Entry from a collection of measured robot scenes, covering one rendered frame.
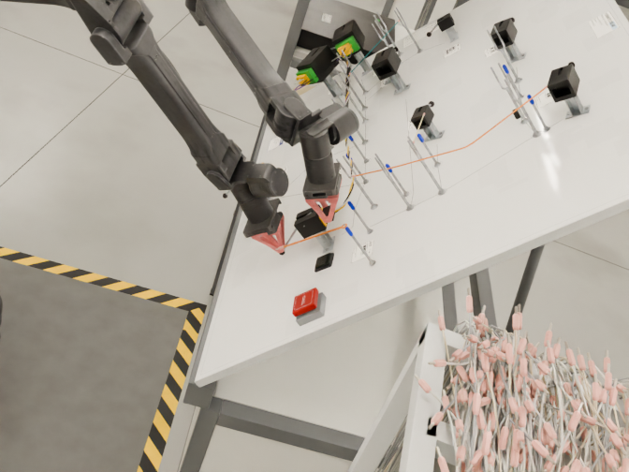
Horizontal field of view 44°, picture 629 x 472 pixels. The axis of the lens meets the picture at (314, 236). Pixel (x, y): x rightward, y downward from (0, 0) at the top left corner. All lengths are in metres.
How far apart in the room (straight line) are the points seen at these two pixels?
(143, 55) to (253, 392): 0.76
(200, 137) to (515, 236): 0.59
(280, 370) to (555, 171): 0.75
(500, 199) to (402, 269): 0.22
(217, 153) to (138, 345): 1.44
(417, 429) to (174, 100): 0.77
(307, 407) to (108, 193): 1.96
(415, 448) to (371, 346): 1.06
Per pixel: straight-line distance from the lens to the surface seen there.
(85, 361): 2.77
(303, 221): 1.61
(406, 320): 2.05
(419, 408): 0.93
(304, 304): 1.49
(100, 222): 3.32
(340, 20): 2.71
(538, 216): 1.39
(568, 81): 1.54
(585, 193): 1.39
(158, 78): 1.39
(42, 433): 2.58
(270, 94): 1.55
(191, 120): 1.46
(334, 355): 1.87
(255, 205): 1.61
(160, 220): 3.39
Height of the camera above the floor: 2.08
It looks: 36 degrees down
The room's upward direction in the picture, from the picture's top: 21 degrees clockwise
